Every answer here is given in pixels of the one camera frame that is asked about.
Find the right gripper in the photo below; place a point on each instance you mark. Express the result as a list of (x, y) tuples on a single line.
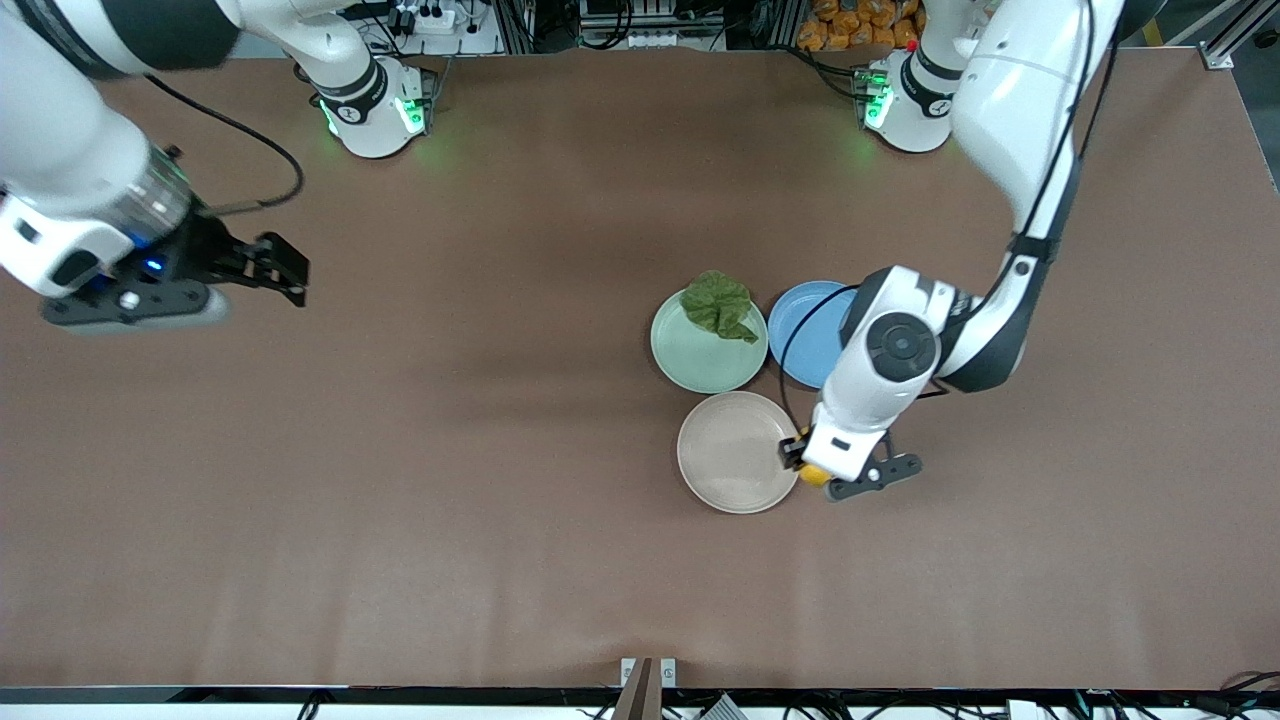
[(203, 250)]

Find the metal table edge bracket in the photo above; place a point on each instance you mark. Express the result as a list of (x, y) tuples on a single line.
[(648, 685)]

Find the white power strip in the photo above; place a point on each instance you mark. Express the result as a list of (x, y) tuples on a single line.
[(430, 18)]

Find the yellow lemon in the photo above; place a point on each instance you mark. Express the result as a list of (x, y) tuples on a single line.
[(815, 476)]

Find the mint green round plate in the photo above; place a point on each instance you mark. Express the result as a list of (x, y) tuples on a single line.
[(700, 360)]

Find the aluminium profile corner frame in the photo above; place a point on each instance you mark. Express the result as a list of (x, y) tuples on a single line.
[(1225, 45)]

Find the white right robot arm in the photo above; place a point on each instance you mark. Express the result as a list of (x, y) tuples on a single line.
[(60, 130)]

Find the blue round plate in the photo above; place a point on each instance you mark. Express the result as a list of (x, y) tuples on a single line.
[(815, 352)]

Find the green lettuce leaf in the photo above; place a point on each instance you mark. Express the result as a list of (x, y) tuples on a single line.
[(718, 305)]

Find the orange snack bag pile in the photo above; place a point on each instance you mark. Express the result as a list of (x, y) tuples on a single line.
[(860, 25)]

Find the beige white round plate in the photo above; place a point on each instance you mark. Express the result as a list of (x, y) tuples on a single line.
[(730, 455)]

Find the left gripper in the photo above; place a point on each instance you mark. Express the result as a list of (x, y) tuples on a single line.
[(789, 452)]

